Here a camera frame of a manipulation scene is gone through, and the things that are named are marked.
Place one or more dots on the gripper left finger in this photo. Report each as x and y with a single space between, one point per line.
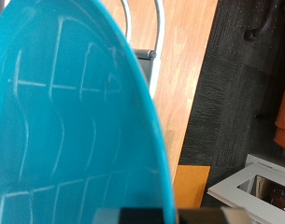
139 216

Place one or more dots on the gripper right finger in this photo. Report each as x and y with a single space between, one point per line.
207 216

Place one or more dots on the blue plate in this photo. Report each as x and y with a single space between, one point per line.
70 124

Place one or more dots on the white framed box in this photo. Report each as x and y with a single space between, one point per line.
229 193

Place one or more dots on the brown cardboard sheet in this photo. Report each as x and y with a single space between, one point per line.
192 186

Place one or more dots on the orange object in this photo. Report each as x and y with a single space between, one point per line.
283 118

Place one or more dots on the black chair leg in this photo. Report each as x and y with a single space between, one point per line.
263 25

